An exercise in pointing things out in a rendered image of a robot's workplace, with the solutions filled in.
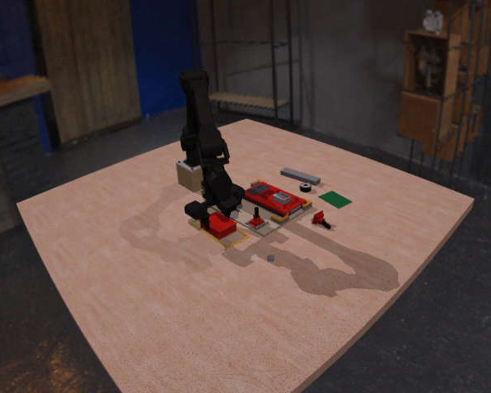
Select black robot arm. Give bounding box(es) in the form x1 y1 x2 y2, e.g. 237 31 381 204
178 68 242 215

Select black toy wheel with grey hub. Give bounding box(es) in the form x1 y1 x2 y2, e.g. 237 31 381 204
300 183 312 192

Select green flat rectangular patch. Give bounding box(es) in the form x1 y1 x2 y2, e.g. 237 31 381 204
319 191 352 209

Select grey rectangular bar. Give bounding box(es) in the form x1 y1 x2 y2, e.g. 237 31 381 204
281 167 321 185

